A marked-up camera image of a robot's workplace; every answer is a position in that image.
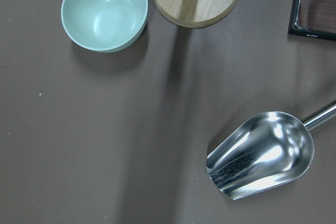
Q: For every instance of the steel ice scoop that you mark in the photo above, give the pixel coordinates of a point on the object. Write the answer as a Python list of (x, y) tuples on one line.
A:
[(268, 150)]

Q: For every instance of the mint green bowl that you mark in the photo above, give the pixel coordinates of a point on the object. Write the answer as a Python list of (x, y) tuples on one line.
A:
[(104, 25)]

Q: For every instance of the black glass rack tray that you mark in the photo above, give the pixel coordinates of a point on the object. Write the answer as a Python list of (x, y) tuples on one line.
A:
[(313, 19)]

